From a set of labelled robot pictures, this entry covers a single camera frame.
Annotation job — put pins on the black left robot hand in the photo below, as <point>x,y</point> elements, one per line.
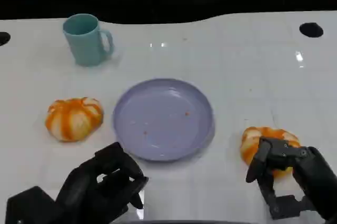
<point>87,181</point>

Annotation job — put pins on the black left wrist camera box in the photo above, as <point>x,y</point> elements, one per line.
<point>31,205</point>

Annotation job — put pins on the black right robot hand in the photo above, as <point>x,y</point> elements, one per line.
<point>316,171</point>

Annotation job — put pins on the lilac plate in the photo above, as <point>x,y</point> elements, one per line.
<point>163,121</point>

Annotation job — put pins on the pale green mug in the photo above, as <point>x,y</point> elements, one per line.
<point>84,44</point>

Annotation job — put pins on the orange white toy bread roll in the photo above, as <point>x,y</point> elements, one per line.
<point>73,120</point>
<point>251,142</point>

